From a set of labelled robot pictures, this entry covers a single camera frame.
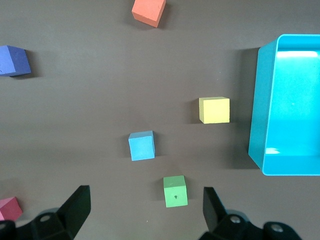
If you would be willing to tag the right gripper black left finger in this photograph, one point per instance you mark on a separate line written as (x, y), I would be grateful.
(75, 212)

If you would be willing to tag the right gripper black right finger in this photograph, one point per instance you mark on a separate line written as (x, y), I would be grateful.
(215, 215)

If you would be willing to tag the light blue foam block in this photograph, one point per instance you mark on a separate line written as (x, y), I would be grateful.
(141, 147)

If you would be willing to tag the green foam block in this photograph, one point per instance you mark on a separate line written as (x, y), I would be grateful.
(175, 192)

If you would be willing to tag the red foam block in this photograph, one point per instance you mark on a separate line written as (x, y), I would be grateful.
(10, 207)

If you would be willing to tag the brown table cloth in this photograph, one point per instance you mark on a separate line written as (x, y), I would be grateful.
(87, 112)

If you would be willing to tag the yellow foam block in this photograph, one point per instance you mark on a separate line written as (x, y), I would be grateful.
(216, 111)

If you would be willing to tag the cyan plastic bin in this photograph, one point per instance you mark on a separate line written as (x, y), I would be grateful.
(287, 112)

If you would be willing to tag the purple foam block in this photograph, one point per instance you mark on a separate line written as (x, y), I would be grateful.
(12, 61)

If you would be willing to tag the orange foam block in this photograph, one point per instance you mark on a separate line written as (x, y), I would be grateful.
(147, 12)

